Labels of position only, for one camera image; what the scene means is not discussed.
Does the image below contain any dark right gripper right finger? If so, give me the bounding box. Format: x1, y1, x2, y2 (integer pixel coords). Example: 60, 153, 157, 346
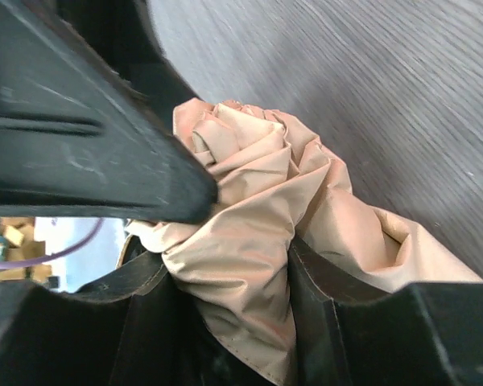
288, 238, 483, 385

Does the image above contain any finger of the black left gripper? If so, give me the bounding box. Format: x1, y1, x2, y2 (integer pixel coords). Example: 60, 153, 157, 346
0, 1, 218, 224

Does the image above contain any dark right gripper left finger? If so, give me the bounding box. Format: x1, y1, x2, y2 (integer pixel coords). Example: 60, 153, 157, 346
0, 251, 210, 386

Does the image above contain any cream folding umbrella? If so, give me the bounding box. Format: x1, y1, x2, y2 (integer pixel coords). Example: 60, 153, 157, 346
126, 98, 480, 385

